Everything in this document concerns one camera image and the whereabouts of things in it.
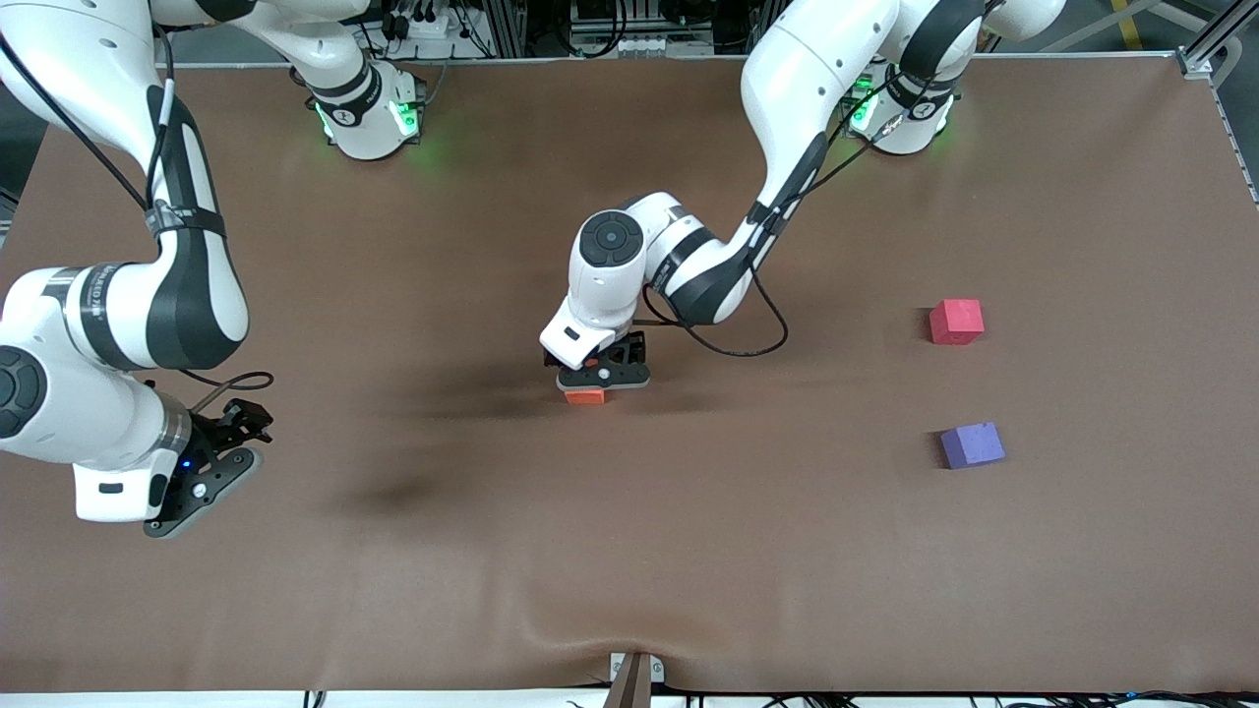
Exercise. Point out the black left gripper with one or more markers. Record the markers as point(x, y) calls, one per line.
point(629, 348)

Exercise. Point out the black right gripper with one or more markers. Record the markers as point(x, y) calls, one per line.
point(218, 433)

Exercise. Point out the orange foam block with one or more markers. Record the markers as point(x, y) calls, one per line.
point(586, 396)

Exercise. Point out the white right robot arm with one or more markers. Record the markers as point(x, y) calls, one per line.
point(187, 295)

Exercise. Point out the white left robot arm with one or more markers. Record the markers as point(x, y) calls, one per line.
point(807, 79)

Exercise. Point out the brown table mat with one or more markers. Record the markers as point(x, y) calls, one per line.
point(629, 551)

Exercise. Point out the red foam block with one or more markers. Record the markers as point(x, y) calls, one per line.
point(956, 321)

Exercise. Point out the purple foam block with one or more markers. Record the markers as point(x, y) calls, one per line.
point(972, 444)

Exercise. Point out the white power strip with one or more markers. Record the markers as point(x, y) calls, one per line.
point(425, 26)

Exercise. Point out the metal bracket with brown post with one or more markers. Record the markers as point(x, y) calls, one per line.
point(634, 678)

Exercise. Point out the aluminium frame profile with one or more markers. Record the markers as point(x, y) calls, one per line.
point(1205, 44)

